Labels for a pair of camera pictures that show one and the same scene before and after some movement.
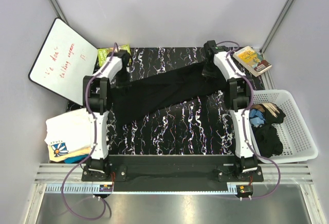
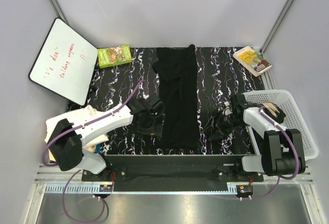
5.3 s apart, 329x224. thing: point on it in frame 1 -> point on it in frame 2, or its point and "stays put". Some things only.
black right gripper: [205, 73] -> [222, 132]
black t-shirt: [128, 103] -> [176, 68]
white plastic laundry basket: [298, 144] stays put
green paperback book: [103, 53] stays put
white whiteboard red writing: [65, 57] stays put
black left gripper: [125, 85] -> [156, 130]
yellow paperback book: [252, 60] stays put
